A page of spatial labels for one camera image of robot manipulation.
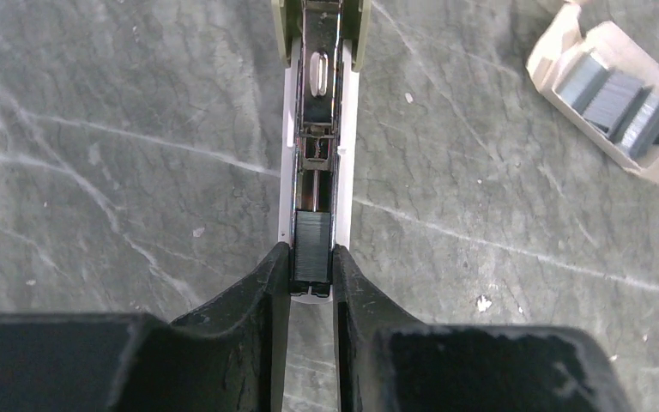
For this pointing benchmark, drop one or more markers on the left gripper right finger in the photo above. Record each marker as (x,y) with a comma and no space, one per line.
(389,360)

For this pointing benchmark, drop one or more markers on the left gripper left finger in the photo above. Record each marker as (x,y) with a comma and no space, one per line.
(226,355)

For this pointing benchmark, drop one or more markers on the grey staple strip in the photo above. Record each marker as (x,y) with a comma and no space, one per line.
(312,247)

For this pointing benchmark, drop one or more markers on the staple tray with staples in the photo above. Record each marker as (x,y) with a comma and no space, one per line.
(605,84)

